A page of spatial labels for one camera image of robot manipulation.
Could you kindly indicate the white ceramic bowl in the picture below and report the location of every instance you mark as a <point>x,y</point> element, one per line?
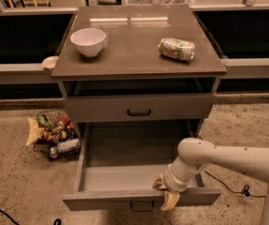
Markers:
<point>88,41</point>

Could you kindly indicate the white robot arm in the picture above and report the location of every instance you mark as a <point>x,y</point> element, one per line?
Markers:
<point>195,154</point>

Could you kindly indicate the yellow chip bag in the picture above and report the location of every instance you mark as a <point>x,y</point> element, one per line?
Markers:
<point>35,131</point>

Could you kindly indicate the grey drawer cabinet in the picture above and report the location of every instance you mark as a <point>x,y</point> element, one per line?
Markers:
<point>130,63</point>

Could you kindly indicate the green snack packet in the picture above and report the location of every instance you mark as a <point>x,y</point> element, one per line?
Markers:
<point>44,121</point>

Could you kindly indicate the black wire basket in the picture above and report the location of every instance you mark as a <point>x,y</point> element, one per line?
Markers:
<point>47,145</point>

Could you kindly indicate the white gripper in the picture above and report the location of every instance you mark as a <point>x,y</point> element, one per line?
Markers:
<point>173,182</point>

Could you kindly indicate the grey top drawer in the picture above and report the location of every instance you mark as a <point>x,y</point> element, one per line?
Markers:
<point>138,108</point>

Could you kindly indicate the crushed green white can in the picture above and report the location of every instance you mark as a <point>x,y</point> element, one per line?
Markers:
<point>177,49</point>

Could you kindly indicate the grey drawer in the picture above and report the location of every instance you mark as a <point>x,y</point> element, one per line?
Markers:
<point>120,161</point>
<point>138,108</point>

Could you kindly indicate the white plastic bottle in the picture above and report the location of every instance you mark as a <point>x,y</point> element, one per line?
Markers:
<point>68,145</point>

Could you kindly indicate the red capped bottle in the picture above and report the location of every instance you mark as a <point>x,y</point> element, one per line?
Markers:
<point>62,122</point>

